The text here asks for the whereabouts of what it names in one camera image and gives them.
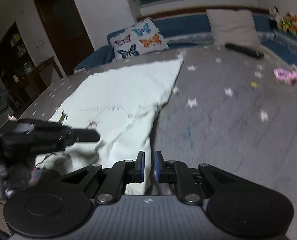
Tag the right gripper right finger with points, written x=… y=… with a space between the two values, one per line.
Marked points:
x=178 y=174

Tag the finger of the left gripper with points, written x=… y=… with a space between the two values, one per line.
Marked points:
x=81 y=135

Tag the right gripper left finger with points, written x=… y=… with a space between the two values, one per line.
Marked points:
x=113 y=181

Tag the pale green garment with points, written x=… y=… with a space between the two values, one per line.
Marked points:
x=121 y=104

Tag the left gloved hand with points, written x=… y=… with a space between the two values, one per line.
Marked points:
x=22 y=174

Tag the pink crumpled tissue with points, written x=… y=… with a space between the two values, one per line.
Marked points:
x=11 y=118

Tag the dark wooden shelf cabinet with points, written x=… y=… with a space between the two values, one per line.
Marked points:
x=23 y=79

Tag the grey star tablecloth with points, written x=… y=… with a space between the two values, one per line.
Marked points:
x=227 y=110

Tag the butterfly print pillow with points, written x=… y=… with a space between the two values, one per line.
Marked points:
x=140 y=39

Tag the dark wooden door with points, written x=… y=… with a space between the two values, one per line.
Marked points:
x=65 y=31

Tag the blue bench sofa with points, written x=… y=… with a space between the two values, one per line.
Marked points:
x=188 y=31

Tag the black remote control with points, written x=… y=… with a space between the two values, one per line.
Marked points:
x=245 y=50

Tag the pink hair scrunchie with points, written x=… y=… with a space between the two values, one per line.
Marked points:
x=285 y=76

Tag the plain beige pillow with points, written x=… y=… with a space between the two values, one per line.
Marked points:
x=232 y=26

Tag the plush toys group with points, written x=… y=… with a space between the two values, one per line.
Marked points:
x=286 y=23

